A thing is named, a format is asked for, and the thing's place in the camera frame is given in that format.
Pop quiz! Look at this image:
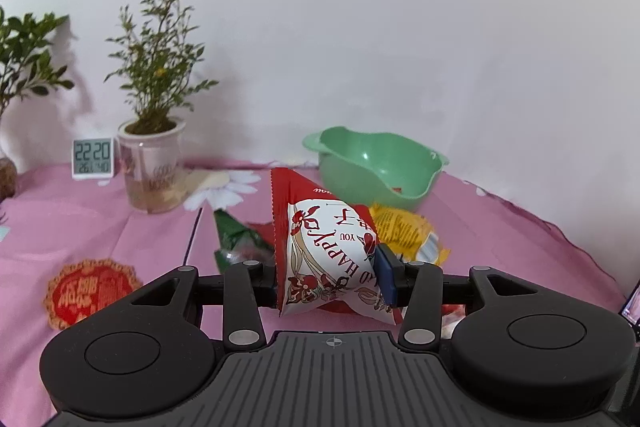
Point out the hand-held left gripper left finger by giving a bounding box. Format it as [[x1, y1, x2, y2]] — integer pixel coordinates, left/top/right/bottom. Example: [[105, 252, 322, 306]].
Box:
[[131, 259, 278, 353]]

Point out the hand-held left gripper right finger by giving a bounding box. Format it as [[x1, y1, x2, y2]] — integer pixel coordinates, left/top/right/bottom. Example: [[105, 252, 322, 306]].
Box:
[[375, 244, 538, 350]]

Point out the yellow snack packet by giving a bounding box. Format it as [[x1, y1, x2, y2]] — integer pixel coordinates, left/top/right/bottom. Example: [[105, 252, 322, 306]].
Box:
[[369, 203, 451, 267]]

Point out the red and white snack bag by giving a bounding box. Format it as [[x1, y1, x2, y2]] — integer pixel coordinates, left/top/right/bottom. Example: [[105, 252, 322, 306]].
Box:
[[270, 167, 406, 325]]

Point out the green plastic bowl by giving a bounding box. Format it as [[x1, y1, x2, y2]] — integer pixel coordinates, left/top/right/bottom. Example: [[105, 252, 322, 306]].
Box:
[[302, 126, 449, 212]]

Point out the green snack bag clear window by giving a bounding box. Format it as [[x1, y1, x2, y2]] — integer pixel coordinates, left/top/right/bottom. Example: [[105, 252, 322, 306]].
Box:
[[212, 209, 276, 275]]

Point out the potted plant in clear cup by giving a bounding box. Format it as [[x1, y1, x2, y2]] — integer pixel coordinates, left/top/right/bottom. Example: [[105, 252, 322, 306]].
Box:
[[104, 0, 220, 214]]

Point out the pink floral tablecloth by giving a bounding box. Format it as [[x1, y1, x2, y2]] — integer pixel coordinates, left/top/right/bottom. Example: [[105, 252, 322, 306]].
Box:
[[0, 157, 632, 427]]

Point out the red embroidered patch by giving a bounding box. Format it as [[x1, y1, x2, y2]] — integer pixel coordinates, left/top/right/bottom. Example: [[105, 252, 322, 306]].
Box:
[[44, 258, 143, 332]]

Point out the white digital clock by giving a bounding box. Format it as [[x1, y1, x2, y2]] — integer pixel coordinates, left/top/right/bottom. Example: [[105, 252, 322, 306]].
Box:
[[71, 137, 117, 180]]

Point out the dark device screen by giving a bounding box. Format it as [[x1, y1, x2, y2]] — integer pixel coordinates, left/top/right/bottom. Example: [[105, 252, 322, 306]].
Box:
[[620, 279, 640, 328]]

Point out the brown round object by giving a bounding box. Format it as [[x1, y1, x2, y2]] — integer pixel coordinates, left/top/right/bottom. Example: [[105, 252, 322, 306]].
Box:
[[0, 158, 18, 201]]

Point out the broad-leaf green plant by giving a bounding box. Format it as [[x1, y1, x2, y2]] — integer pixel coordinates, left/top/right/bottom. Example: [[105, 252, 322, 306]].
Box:
[[0, 7, 76, 120]]

